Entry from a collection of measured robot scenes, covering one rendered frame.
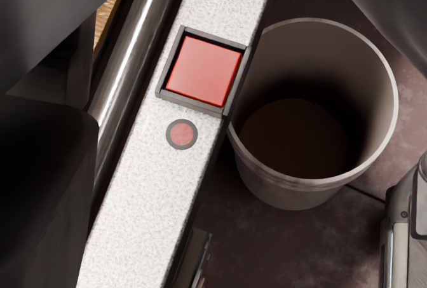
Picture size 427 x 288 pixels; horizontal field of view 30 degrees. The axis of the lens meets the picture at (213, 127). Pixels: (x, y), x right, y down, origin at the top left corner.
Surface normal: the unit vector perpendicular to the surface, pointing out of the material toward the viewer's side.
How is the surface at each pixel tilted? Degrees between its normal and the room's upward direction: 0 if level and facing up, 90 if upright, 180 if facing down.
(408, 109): 0
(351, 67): 87
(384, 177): 0
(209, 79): 0
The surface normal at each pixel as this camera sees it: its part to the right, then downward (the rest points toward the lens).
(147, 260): -0.02, -0.29
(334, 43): -0.39, 0.87
